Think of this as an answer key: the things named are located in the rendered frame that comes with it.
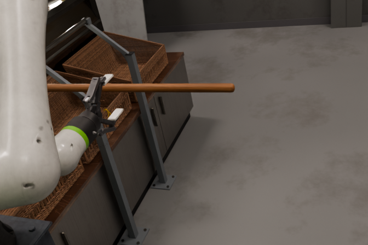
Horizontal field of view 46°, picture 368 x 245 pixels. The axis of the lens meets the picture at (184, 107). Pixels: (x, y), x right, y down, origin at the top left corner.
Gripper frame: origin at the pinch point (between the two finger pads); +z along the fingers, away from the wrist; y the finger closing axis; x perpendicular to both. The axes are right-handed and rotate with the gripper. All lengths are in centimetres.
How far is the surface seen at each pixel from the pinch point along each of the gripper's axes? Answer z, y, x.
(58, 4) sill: 117, 2, -98
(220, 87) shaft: 4.9, 0.5, 36.5
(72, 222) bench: 4, 72, -46
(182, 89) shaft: 4.7, 1.0, 23.5
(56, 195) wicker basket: 6, 57, -50
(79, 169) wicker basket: 26, 59, -50
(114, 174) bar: 38, 71, -39
